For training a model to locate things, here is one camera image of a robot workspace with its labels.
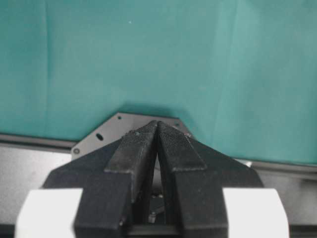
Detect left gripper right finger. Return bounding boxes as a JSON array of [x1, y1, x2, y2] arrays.
[[157, 122, 263, 230]]

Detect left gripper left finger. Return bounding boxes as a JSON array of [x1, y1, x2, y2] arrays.
[[43, 120, 158, 231]]

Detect green table cloth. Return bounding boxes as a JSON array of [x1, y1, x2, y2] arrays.
[[0, 0, 317, 164]]

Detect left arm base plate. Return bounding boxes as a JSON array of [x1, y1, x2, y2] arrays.
[[71, 112, 194, 160]]

